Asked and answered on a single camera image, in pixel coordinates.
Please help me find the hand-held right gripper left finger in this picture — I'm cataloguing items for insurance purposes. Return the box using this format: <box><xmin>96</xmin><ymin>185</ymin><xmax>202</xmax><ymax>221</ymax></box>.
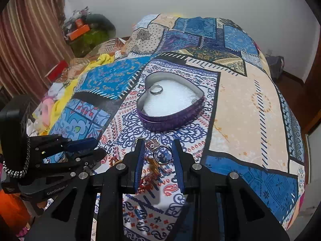
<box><xmin>24</xmin><ymin>139</ymin><xmax>147</xmax><ymax>241</ymax></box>

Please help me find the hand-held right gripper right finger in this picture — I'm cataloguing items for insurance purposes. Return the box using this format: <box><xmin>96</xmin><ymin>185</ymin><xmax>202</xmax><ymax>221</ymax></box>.
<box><xmin>172</xmin><ymin>139</ymin><xmax>291</xmax><ymax>241</ymax></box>

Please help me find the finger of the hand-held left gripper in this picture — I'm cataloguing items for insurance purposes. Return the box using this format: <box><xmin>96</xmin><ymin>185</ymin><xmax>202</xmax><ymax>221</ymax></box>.
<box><xmin>25</xmin><ymin>148</ymin><xmax>107</xmax><ymax>186</ymax></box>
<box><xmin>29</xmin><ymin>134</ymin><xmax>100</xmax><ymax>159</ymax></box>

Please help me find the gold chain bracelet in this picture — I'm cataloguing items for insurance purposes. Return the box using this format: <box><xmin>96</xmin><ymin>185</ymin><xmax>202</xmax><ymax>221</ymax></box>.
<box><xmin>147</xmin><ymin>156</ymin><xmax>161</xmax><ymax>179</ymax></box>

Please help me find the pink stone silver ring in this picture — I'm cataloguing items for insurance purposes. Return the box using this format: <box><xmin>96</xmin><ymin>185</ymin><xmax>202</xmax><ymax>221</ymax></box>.
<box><xmin>145</xmin><ymin>139</ymin><xmax>173</xmax><ymax>166</ymax></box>

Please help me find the purple heart-shaped tin box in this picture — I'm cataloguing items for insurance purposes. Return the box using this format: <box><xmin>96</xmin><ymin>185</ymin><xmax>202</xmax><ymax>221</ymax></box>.
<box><xmin>137</xmin><ymin>71</ymin><xmax>205</xmax><ymax>132</ymax></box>

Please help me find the pink plush item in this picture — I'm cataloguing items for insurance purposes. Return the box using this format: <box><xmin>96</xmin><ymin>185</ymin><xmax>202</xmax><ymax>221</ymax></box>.
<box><xmin>41</xmin><ymin>98</ymin><xmax>54</xmax><ymax>126</ymax></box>

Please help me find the red white box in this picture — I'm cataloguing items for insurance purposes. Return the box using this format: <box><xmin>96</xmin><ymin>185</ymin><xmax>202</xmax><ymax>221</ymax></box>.
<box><xmin>45</xmin><ymin>60</ymin><xmax>69</xmax><ymax>81</ymax></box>

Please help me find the orange garment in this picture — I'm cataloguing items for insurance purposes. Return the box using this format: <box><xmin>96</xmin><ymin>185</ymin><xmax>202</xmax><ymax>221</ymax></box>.
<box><xmin>0</xmin><ymin>188</ymin><xmax>28</xmax><ymax>236</ymax></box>

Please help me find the yellow cloth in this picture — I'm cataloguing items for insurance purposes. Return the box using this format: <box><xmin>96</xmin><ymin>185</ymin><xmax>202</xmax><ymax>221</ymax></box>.
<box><xmin>45</xmin><ymin>53</ymin><xmax>115</xmax><ymax>135</ymax></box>

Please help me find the patchwork printed blanket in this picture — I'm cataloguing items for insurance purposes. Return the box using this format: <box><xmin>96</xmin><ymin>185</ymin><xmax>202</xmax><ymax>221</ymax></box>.
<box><xmin>33</xmin><ymin>14</ymin><xmax>308</xmax><ymax>241</ymax></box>

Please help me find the striped brown curtain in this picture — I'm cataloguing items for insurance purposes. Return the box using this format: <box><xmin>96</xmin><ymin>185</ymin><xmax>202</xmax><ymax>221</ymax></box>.
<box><xmin>0</xmin><ymin>0</ymin><xmax>76</xmax><ymax>101</ymax></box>

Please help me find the striped orange brown cloth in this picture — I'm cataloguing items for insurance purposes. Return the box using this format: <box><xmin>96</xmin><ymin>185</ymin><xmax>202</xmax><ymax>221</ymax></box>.
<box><xmin>70</xmin><ymin>38</ymin><xmax>126</xmax><ymax>68</ymax></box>

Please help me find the green cloth covered table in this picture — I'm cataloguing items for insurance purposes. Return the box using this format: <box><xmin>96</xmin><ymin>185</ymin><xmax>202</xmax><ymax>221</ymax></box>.
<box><xmin>69</xmin><ymin>28</ymin><xmax>111</xmax><ymax>58</ymax></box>

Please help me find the flat orange box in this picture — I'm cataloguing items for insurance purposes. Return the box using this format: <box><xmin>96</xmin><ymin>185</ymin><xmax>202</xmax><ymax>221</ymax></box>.
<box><xmin>68</xmin><ymin>25</ymin><xmax>90</xmax><ymax>41</ymax></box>

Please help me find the dark bag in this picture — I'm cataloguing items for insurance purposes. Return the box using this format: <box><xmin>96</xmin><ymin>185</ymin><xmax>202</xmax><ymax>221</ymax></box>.
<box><xmin>266</xmin><ymin>55</ymin><xmax>285</xmax><ymax>79</ymax></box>

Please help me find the wooden wardrobe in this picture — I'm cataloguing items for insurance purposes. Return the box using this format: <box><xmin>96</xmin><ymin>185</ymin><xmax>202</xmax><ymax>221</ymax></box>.
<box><xmin>300</xmin><ymin>63</ymin><xmax>321</xmax><ymax>136</ymax></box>

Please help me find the black white braided strap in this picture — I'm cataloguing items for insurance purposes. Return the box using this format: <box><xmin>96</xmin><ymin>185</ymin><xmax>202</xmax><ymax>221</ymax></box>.
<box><xmin>2</xmin><ymin>139</ymin><xmax>31</xmax><ymax>179</ymax></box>

